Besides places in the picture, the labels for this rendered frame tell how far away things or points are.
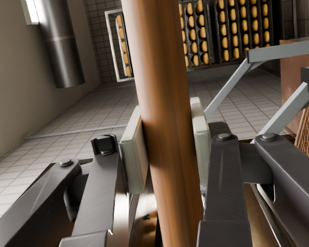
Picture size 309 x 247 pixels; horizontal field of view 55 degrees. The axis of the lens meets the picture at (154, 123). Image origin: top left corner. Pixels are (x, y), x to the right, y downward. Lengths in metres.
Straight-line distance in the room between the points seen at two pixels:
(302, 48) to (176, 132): 0.96
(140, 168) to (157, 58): 0.06
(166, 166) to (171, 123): 0.03
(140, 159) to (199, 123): 0.04
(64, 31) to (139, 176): 3.17
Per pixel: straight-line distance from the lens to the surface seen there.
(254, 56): 1.06
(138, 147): 0.15
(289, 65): 1.84
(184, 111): 0.17
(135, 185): 0.15
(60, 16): 3.30
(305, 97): 0.62
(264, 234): 1.12
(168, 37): 0.16
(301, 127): 1.19
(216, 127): 0.17
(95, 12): 5.34
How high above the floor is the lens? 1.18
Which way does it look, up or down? 6 degrees up
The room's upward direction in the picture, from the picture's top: 98 degrees counter-clockwise
